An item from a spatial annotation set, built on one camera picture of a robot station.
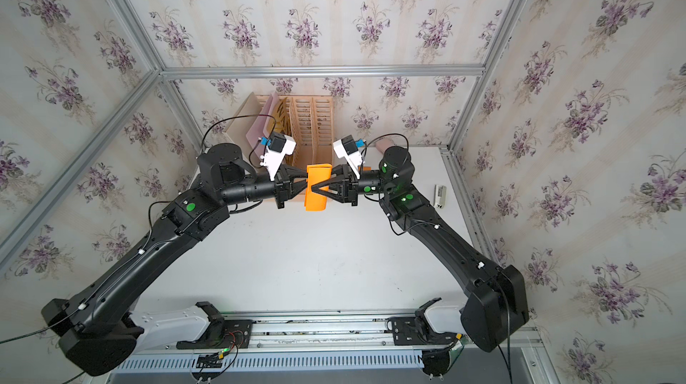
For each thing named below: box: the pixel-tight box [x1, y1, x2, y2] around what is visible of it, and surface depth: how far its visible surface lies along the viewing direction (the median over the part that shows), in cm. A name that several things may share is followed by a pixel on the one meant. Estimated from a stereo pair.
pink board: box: [245, 91, 280, 158], surface depth 90 cm
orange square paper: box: [304, 163, 333, 212], surface depth 58 cm
